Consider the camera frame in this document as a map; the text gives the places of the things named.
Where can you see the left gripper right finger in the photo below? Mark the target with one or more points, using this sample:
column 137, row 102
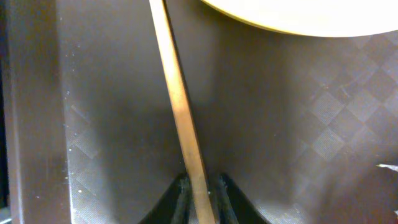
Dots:
column 233, row 206

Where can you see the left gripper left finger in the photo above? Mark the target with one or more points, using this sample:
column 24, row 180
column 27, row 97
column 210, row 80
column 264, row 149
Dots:
column 174, row 205

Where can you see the wooden chopstick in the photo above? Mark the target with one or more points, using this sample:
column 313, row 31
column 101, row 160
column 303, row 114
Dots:
column 182, row 113

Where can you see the dark brown serving tray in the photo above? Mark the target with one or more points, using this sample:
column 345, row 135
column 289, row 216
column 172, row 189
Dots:
column 298, row 122

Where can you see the yellow plate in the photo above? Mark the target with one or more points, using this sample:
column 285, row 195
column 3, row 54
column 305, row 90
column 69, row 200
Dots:
column 317, row 18

